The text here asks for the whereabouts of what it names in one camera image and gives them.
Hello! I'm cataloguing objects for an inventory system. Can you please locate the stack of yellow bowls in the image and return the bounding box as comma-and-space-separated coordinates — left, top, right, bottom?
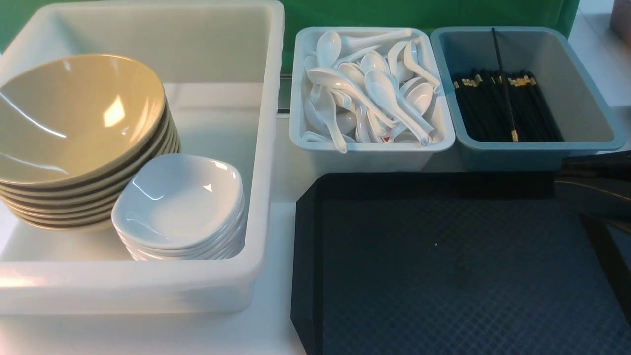
0, 99, 181, 231

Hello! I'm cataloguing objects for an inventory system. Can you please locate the large white plastic tub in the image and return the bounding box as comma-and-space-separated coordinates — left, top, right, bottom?
0, 0, 284, 315

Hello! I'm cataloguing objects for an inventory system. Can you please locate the black plastic serving tray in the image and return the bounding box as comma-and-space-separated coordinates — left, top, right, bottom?
290, 172, 631, 355

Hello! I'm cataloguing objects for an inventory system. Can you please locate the yellow noodle bowl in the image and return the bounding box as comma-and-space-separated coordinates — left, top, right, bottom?
1, 54, 171, 188

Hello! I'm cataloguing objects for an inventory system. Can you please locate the stack of white dishes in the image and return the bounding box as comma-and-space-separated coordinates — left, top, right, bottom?
117, 197, 247, 261

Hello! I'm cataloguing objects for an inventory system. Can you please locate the white plastic spoon bin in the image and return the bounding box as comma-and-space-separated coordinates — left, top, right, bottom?
289, 26, 456, 176

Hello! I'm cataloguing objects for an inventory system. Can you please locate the white square sauce dish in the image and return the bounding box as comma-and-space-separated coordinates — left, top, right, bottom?
112, 154, 244, 250

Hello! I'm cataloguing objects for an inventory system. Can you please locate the blue plastic chopstick bin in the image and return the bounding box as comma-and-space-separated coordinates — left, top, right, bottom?
430, 26, 626, 171

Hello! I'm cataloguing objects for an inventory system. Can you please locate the white ceramic soup spoon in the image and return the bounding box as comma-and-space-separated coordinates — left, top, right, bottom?
307, 67, 397, 128

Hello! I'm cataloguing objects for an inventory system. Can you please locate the bundle of black chopsticks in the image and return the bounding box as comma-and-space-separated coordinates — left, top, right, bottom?
451, 69, 565, 143

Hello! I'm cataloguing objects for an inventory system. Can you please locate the pile of white spoons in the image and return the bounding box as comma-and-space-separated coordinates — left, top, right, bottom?
302, 28, 442, 154

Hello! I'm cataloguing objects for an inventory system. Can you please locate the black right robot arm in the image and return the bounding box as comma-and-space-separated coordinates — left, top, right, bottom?
554, 150, 631, 232

